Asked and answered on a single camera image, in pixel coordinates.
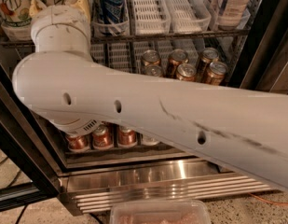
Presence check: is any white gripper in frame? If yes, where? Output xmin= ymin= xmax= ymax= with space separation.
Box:
xmin=29 ymin=0 xmax=91 ymax=41

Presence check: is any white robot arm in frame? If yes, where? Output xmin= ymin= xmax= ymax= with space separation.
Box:
xmin=12 ymin=6 xmax=288 ymax=191

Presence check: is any gold can back left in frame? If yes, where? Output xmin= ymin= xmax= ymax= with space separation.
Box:
xmin=141 ymin=49 xmax=161 ymax=67

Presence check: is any gold can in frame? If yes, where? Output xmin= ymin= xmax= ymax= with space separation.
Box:
xmin=202 ymin=62 xmax=228 ymax=86
xmin=196 ymin=48 xmax=219 ymax=82
xmin=166 ymin=49 xmax=189 ymax=78
xmin=144 ymin=64 xmax=163 ymax=77
xmin=175 ymin=63 xmax=197 ymax=82
xmin=141 ymin=49 xmax=161 ymax=67

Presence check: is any gold can front left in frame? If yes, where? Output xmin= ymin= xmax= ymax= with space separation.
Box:
xmin=144 ymin=64 xmax=163 ymax=77

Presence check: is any gold can back middle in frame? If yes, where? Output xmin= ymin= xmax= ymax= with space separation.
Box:
xmin=166 ymin=49 xmax=189 ymax=78

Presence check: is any red can front left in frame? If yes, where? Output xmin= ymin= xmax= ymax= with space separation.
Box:
xmin=65 ymin=134 xmax=89 ymax=152

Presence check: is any red can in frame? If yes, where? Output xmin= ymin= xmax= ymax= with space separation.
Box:
xmin=91 ymin=125 xmax=114 ymax=150
xmin=65 ymin=134 xmax=89 ymax=152
xmin=118 ymin=126 xmax=137 ymax=147

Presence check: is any red can front middle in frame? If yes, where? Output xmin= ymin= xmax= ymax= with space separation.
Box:
xmin=91 ymin=125 xmax=114 ymax=150

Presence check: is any gold can front middle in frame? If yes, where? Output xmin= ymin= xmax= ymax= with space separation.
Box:
xmin=175 ymin=63 xmax=197 ymax=82

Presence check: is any red can front right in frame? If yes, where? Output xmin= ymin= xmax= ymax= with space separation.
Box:
xmin=118 ymin=126 xmax=137 ymax=147

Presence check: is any gold can back right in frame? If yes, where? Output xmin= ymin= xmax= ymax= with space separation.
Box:
xmin=196 ymin=48 xmax=219 ymax=82

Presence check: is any gold can front right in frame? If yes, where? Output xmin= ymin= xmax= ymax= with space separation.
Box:
xmin=202 ymin=62 xmax=228 ymax=86

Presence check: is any stainless steel fridge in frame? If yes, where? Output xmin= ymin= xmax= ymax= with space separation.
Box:
xmin=0 ymin=0 xmax=288 ymax=216

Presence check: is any white slotted tray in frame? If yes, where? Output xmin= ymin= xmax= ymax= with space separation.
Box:
xmin=131 ymin=0 xmax=171 ymax=35

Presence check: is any white bottle top right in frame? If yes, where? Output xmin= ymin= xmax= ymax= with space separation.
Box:
xmin=217 ymin=0 xmax=249 ymax=30

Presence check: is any clear plastic container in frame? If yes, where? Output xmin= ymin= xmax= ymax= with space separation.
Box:
xmin=109 ymin=200 xmax=212 ymax=224

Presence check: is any orange cable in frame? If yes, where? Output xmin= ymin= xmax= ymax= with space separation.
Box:
xmin=249 ymin=192 xmax=288 ymax=207

